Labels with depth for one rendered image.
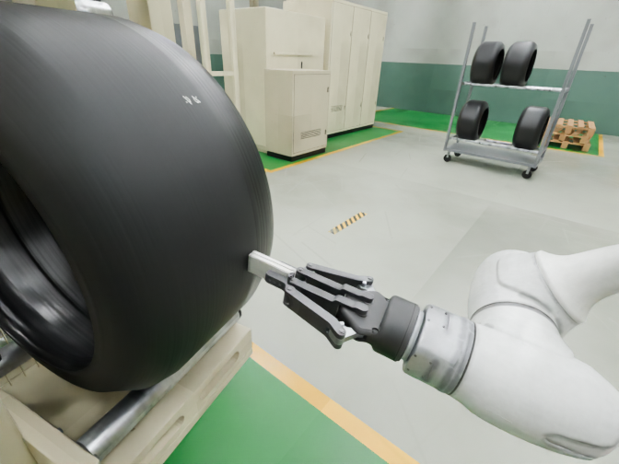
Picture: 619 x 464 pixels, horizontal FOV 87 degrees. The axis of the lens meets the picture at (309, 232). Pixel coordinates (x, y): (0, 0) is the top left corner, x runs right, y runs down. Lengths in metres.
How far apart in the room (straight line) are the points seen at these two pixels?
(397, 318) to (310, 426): 1.27
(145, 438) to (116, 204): 0.42
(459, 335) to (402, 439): 1.29
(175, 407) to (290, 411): 1.05
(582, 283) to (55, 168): 0.58
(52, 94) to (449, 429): 1.72
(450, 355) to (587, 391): 0.12
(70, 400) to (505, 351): 0.75
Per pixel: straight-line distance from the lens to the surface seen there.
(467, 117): 5.68
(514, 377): 0.41
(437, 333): 0.40
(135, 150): 0.37
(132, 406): 0.63
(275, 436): 1.62
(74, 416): 0.82
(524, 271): 0.52
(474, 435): 1.80
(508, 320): 0.45
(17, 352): 0.82
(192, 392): 0.69
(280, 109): 5.06
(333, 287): 0.44
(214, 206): 0.40
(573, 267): 0.52
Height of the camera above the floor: 1.40
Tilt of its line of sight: 28 degrees down
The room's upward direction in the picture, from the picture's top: 3 degrees clockwise
